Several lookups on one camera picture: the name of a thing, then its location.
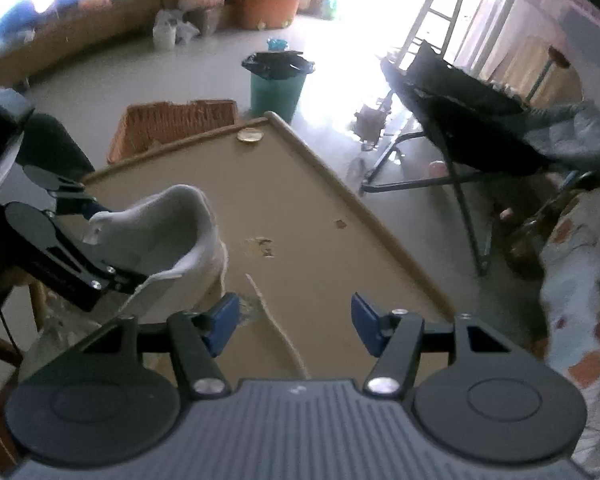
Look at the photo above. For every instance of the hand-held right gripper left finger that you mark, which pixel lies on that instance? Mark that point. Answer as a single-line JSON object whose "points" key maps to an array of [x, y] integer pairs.
{"points": [[222, 322]]}

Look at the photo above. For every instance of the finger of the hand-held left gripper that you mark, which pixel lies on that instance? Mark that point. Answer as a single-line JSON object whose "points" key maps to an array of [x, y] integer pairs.
{"points": [[80, 270], [75, 197]]}

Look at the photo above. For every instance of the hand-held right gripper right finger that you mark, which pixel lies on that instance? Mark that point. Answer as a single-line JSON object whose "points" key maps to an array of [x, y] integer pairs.
{"points": [[365, 322]]}

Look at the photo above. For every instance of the white shoelace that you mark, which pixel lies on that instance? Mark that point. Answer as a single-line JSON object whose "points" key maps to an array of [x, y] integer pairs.
{"points": [[280, 332]]}

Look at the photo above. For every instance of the white sneaker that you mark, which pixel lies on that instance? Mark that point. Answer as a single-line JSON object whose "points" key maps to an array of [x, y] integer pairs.
{"points": [[180, 225]]}

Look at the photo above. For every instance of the teal cartoon face sticker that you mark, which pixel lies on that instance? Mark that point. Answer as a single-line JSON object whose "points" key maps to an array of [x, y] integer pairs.
{"points": [[250, 310]]}

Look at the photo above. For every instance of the yellow cartoon sticker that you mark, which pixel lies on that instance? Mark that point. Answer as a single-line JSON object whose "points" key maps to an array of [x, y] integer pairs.
{"points": [[262, 247]]}

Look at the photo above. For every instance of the wooden television cabinet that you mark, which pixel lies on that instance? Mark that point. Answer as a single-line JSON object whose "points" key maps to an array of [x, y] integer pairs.
{"points": [[65, 35]]}

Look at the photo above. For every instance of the wicker basket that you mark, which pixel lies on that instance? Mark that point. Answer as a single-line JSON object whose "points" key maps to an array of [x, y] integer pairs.
{"points": [[170, 120]]}

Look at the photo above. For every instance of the pink ball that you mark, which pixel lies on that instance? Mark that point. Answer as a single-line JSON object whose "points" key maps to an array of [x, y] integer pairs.
{"points": [[436, 167]]}

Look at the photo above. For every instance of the small white plastic bag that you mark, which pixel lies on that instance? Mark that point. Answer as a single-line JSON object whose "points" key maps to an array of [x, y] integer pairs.
{"points": [[170, 30]]}

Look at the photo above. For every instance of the patchwork quilt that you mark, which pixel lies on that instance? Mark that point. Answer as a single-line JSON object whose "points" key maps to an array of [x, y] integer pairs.
{"points": [[580, 285]]}

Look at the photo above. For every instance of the green trash bin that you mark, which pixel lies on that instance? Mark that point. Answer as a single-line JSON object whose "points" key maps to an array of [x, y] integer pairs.
{"points": [[275, 95]]}

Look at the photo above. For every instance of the black folding chair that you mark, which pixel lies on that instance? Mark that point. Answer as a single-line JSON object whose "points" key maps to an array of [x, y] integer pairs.
{"points": [[480, 125]]}

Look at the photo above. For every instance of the orange storage tub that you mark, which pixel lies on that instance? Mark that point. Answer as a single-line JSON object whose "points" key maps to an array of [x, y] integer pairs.
{"points": [[265, 10]]}

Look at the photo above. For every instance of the green toy bottles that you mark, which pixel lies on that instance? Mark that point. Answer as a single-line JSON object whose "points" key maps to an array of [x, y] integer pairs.
{"points": [[330, 5]]}

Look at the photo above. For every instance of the wooden ladder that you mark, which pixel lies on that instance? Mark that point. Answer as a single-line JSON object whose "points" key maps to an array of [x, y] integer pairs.
{"points": [[440, 10]]}

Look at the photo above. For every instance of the dark red round toy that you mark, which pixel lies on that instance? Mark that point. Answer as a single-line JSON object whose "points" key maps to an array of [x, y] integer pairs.
{"points": [[560, 57]]}

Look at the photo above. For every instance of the pink framed mesh tent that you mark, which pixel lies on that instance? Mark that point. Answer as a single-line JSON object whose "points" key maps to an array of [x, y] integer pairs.
{"points": [[555, 15]]}

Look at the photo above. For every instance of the brown wooden chair frame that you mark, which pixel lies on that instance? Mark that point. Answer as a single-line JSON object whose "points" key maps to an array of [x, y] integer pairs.
{"points": [[0, 350]]}

